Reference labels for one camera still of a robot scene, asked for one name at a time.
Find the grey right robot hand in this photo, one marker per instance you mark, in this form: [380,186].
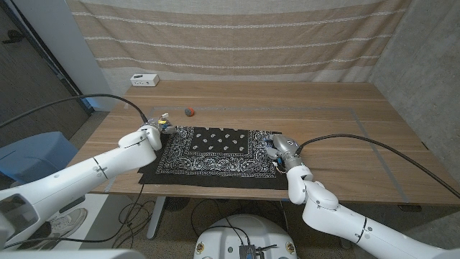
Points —
[285,151]

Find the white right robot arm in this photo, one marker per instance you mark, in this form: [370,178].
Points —
[334,216]

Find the blue bin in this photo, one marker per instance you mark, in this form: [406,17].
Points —
[36,154]

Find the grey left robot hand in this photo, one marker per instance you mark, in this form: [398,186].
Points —
[166,127]

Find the white table leg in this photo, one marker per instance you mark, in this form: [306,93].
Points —
[155,219]

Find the small red ball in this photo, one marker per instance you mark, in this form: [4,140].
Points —
[189,112]

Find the white sneaker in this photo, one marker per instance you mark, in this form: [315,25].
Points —
[64,224]

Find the small white box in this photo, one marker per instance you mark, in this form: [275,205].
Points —
[144,80]

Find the beige striped backdrop cloth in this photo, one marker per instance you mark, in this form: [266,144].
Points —
[237,39]

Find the dark grey door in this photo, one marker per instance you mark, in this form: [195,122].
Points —
[28,82]

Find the dark round floor object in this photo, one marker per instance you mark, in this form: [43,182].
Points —
[177,203]

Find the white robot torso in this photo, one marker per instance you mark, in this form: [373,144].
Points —
[230,234]

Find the black paisley bandana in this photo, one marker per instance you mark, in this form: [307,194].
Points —
[215,158]

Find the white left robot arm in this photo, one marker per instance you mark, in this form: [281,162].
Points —
[90,172]

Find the small grey torso module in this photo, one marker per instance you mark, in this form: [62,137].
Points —
[251,252]

